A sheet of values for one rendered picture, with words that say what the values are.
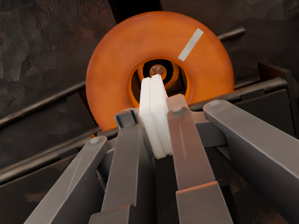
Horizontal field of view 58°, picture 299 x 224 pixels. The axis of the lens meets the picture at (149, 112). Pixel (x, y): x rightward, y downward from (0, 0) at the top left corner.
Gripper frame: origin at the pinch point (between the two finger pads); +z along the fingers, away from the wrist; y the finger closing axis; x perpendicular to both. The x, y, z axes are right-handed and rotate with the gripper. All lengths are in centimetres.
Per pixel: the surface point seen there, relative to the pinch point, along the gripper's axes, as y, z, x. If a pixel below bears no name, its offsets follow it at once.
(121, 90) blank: -3.8, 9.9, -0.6
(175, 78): 1.9, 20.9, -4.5
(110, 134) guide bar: -6.2, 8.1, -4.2
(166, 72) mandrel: 1.0, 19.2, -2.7
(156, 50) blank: 0.9, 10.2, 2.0
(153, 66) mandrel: -0.4, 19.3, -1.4
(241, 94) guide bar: 7.5, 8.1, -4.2
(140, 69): -2.4, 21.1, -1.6
